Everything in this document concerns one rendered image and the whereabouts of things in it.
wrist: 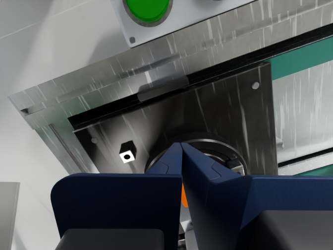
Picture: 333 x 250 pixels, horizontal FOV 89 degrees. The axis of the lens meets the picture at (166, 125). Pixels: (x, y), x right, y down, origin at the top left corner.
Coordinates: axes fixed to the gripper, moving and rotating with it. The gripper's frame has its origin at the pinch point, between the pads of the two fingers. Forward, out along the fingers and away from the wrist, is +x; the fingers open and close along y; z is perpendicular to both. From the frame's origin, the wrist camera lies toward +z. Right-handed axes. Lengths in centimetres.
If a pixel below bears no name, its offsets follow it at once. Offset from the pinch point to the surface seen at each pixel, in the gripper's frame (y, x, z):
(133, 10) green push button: 4.0, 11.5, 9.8
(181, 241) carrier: -2.8, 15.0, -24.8
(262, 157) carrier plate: -12.9, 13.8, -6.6
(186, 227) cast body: -1.3, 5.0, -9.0
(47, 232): 30, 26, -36
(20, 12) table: 21.6, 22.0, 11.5
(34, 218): 32, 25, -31
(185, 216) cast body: -1.2, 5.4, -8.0
